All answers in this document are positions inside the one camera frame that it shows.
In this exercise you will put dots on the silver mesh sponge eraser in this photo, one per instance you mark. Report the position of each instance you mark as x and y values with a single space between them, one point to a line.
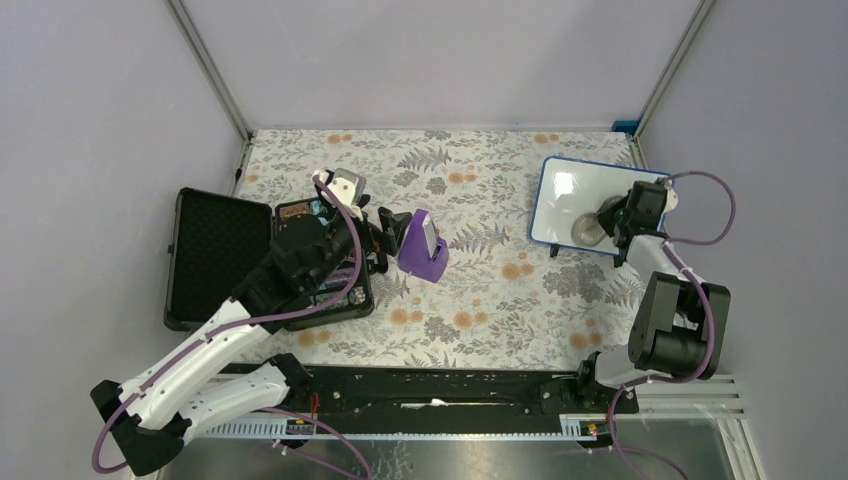
591 229

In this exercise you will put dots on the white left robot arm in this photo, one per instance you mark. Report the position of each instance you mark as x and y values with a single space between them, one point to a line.
312 264

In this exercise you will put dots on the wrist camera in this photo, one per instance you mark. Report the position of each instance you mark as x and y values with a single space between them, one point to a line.
347 186
671 201

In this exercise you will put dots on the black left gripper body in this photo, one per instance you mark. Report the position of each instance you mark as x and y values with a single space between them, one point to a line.
341 238

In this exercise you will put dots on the blue framed whiteboard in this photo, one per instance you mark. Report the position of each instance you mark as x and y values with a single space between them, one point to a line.
569 188

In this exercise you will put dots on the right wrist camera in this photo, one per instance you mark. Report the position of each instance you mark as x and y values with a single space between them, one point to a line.
671 201

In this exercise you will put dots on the blue corner bracket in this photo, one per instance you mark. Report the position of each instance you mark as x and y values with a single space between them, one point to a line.
627 127

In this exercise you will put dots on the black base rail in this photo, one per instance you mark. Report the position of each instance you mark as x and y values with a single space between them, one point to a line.
414 401

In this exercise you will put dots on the floral table mat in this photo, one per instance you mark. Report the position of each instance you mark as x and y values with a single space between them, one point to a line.
503 301

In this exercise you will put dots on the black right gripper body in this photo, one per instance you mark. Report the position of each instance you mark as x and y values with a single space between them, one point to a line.
615 215

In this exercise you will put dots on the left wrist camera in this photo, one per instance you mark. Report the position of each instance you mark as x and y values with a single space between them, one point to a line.
347 186

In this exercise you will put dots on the black poker chip case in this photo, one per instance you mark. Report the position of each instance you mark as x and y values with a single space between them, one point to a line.
217 240

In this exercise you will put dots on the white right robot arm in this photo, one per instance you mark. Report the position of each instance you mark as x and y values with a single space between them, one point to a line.
678 329

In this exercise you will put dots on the purple wedge stand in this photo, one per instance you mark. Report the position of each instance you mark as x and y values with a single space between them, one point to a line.
424 254

